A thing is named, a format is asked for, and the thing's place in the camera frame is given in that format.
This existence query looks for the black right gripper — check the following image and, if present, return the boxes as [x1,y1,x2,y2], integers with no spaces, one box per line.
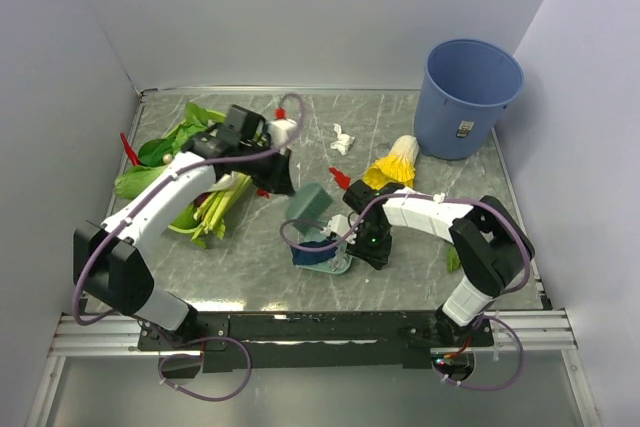
[346,222,393,270]

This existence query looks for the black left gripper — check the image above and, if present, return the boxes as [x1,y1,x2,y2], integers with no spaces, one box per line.
[238,140,295,196]

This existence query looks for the teal hand brush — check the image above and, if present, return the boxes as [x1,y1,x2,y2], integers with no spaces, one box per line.
[285,183,333,235]

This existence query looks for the teal dustpan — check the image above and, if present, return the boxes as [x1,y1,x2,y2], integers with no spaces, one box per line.
[290,230,353,275]

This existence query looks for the dark blue scrap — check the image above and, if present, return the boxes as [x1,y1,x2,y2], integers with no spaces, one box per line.
[291,239,337,267]

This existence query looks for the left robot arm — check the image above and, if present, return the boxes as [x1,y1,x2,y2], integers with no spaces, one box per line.
[72,105,303,349]

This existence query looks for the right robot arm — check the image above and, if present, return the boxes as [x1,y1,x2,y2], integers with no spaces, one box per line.
[342,180,535,346]

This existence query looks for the celery stalks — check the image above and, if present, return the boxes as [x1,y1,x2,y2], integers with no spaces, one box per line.
[191,174,251,247]

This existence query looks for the white crumpled paper scrap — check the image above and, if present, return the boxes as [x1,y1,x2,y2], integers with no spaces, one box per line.
[330,123,355,156]

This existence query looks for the green paper scrap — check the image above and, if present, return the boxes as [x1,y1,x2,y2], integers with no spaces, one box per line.
[446,246,461,273]

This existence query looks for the green napa cabbage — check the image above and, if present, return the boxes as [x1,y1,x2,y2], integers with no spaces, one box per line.
[169,102,226,151]

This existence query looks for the green plastic basket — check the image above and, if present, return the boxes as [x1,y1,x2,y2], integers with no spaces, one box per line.
[163,150,234,235]

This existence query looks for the dark green leaf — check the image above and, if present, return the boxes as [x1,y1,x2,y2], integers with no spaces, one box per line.
[137,138,174,167]

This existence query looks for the green bok choy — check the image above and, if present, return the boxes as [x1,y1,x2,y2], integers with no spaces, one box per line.
[113,165,166,200]

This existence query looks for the red chili pepper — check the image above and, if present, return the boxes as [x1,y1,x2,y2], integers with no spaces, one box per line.
[120,132,140,166]

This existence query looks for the blue plastic bucket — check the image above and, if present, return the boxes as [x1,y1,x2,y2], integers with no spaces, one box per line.
[414,39,524,160]

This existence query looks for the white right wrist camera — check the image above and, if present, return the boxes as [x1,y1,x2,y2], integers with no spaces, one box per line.
[322,214,351,237]

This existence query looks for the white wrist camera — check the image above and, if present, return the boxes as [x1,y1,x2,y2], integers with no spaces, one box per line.
[267,107,298,151]
[322,214,351,237]

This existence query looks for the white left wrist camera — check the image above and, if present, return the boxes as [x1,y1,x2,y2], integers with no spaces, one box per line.
[267,107,298,151]

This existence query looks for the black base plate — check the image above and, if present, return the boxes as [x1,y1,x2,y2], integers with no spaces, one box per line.
[138,310,494,373]

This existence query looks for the aluminium frame rail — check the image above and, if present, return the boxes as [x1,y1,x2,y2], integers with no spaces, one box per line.
[48,311,577,357]

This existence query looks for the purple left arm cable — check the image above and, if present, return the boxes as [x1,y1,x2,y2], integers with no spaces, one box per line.
[72,92,306,401]

